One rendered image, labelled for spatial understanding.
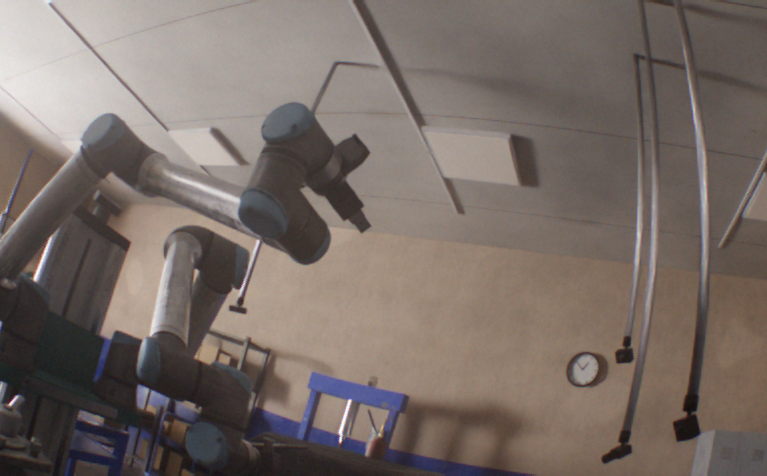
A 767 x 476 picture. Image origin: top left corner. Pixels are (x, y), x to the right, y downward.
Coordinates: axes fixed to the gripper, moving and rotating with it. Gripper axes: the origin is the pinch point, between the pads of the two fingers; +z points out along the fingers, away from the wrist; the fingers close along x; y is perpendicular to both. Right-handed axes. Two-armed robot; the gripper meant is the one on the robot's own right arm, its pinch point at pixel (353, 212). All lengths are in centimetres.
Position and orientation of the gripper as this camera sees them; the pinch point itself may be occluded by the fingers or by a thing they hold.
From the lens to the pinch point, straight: 116.9
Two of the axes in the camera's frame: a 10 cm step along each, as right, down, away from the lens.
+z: 3.1, 4.4, 8.4
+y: -8.0, 6.0, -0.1
